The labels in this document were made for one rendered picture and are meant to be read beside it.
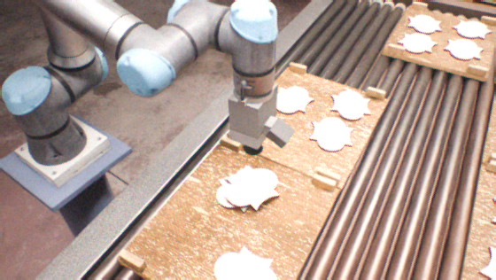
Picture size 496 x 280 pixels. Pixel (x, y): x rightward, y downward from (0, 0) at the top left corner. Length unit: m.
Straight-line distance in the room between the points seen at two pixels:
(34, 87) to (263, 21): 0.62
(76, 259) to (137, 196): 0.20
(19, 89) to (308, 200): 0.73
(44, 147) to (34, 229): 1.17
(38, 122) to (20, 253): 1.22
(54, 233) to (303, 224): 1.55
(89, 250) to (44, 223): 1.33
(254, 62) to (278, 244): 0.42
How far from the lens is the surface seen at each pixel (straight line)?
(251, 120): 0.71
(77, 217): 1.33
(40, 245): 2.20
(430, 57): 1.54
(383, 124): 1.21
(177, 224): 0.91
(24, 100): 1.05
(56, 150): 1.14
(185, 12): 0.67
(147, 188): 1.02
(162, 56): 0.59
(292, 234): 0.89
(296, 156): 1.03
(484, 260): 0.98
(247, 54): 0.64
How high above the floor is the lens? 1.69
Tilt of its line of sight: 45 degrees down
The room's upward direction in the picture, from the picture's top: straight up
